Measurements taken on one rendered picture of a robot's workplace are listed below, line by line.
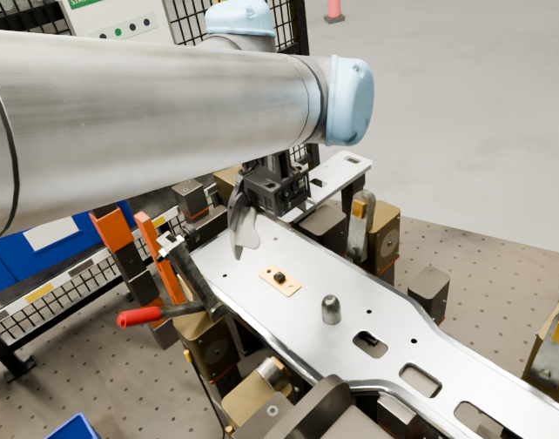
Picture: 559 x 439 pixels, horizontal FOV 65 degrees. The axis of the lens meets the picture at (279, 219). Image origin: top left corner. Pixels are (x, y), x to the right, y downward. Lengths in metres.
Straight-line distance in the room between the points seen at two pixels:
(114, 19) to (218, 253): 0.56
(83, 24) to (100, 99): 0.89
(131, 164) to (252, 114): 0.09
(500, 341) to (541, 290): 0.20
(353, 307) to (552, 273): 0.67
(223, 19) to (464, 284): 0.91
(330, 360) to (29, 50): 0.59
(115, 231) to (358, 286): 0.47
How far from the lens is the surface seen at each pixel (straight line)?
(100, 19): 1.08
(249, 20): 0.51
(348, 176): 1.03
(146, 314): 0.64
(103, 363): 1.20
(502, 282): 1.23
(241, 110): 0.25
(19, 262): 0.96
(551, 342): 0.68
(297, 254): 0.84
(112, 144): 0.18
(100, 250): 0.96
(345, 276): 0.79
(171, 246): 0.59
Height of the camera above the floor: 1.58
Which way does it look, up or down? 39 degrees down
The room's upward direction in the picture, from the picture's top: 10 degrees counter-clockwise
